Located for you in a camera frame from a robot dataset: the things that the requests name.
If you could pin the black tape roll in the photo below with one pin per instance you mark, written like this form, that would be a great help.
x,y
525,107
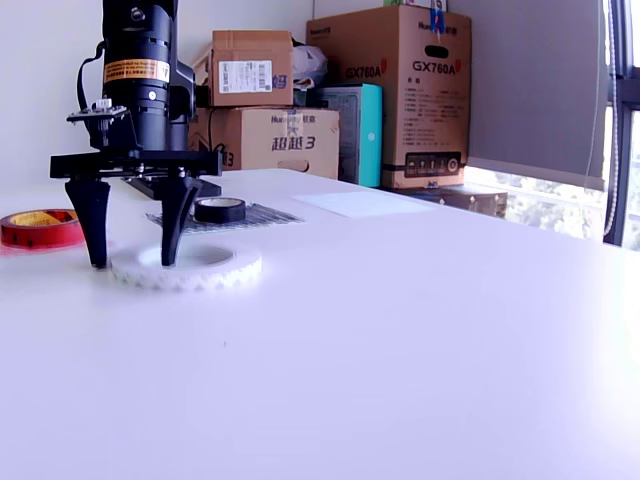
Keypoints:
x,y
220,215

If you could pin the black scribbled paper sheet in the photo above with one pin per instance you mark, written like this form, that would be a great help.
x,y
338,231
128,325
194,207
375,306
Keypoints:
x,y
270,217

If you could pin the red tape roll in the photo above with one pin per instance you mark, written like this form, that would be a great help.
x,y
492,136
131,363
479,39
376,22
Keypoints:
x,y
30,237

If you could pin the wrist camera board on bracket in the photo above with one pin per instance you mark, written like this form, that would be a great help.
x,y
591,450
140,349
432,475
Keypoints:
x,y
100,112

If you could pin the grey roller blind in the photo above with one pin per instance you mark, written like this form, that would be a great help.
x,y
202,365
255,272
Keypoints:
x,y
525,75

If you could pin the red scribbled paper sheet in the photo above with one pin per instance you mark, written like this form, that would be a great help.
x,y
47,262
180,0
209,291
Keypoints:
x,y
15,252

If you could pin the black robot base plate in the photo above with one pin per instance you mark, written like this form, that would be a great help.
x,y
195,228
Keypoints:
x,y
210,189

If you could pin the blank white paper sheet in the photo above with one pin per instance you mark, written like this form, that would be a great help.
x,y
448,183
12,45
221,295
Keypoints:
x,y
365,202

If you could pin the white plastic bag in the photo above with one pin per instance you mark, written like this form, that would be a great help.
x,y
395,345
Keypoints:
x,y
310,60

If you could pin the blue tape strip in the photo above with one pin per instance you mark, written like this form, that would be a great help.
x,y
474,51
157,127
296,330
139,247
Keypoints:
x,y
438,20

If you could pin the white tape roll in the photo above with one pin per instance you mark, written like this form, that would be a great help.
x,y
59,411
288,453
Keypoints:
x,y
215,280

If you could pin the small labelled cardboard box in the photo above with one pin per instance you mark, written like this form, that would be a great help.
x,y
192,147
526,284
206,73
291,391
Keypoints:
x,y
250,50

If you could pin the tall GX760A cardboard box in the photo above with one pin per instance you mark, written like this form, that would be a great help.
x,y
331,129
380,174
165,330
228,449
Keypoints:
x,y
430,125

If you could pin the teal sided product box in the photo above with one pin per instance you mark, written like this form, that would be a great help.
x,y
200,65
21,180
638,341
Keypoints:
x,y
372,150

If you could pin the cardboard box with blue print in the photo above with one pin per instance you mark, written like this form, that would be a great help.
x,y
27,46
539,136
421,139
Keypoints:
x,y
300,150

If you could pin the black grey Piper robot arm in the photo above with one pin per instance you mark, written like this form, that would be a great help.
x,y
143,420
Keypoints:
x,y
135,30

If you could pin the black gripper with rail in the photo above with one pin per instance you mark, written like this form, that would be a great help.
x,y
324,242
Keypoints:
x,y
150,162

